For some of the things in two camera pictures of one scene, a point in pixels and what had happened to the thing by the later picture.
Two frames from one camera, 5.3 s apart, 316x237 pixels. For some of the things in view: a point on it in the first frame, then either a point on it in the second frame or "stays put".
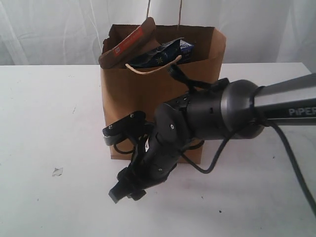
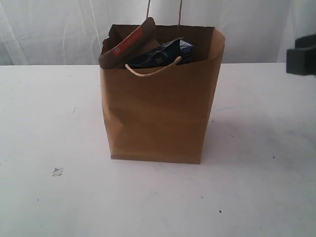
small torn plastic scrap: (58, 172) stays put
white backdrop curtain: (73, 32) stays put
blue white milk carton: (186, 51) stays put
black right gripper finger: (117, 192) to (305, 41)
